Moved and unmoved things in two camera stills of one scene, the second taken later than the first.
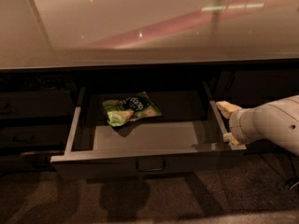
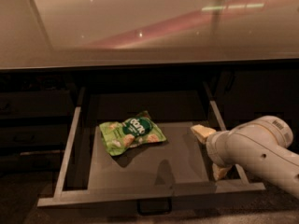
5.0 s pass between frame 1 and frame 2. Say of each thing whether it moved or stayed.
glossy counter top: stayed
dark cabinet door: stayed
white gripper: moved
